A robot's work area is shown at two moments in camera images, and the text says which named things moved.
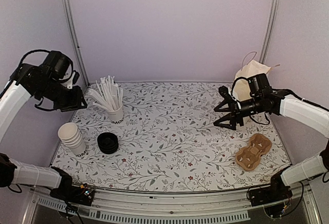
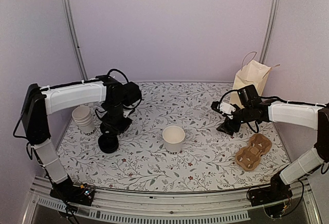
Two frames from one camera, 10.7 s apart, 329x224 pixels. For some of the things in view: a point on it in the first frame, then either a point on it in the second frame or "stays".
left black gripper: [75, 103] -> [116, 129]
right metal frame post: [273, 17] stays
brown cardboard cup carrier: [249, 157] stays
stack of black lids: [107, 143] stays
